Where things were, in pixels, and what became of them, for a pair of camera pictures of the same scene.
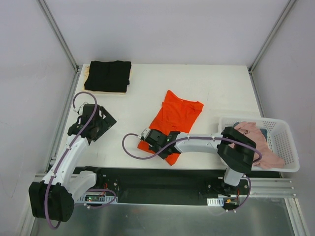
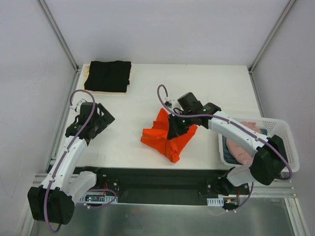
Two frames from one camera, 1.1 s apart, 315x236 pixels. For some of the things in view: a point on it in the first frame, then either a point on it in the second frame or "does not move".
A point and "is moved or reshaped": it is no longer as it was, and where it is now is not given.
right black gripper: (152, 141) → (177, 126)
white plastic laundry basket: (280, 137) does not move
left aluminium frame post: (58, 33) does not move
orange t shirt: (175, 115) is moved or reshaped
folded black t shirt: (110, 76) does not move
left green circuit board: (94, 198) does not move
